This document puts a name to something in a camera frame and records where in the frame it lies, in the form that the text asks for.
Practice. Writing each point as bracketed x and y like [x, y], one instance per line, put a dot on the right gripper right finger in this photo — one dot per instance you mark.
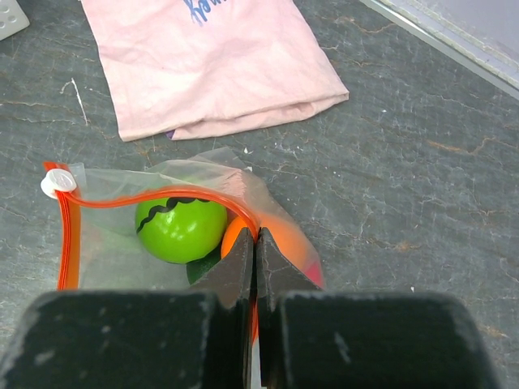
[312, 338]

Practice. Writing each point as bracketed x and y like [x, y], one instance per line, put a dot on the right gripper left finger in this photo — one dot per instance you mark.
[196, 338]

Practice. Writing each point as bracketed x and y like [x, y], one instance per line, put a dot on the dark green avocado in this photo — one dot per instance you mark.
[198, 268]

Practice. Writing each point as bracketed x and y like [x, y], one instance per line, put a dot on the orange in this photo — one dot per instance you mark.
[290, 239]

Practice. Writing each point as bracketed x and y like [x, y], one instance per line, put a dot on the green apple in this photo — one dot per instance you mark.
[180, 230]

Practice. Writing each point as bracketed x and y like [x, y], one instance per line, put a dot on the clear zip top bag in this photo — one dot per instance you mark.
[100, 248]

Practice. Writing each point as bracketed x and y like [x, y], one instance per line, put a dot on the white perforated plastic basket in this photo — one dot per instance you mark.
[12, 19]

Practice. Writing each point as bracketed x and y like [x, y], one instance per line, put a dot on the pink cloth with lettering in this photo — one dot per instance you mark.
[210, 68]

